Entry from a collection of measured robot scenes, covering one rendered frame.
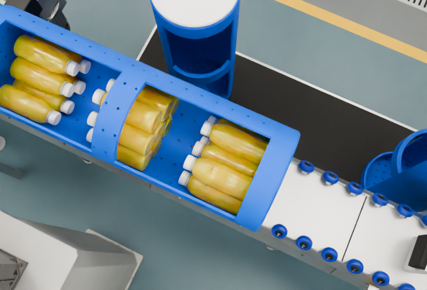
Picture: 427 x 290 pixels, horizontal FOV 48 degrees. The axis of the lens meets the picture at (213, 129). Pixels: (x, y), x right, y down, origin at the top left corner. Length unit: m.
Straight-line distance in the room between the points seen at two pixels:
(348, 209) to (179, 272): 1.10
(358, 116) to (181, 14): 1.18
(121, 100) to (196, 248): 1.28
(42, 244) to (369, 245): 0.88
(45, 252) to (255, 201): 0.52
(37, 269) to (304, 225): 0.73
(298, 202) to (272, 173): 0.33
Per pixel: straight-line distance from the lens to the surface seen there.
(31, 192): 2.53
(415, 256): 1.41
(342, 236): 1.47
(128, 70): 1.24
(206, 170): 1.24
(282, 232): 1.39
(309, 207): 1.45
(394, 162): 1.89
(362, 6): 2.80
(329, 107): 2.37
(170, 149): 1.43
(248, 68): 2.38
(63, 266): 1.25
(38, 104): 1.43
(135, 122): 1.25
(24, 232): 1.29
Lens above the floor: 2.35
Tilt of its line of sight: 75 degrees down
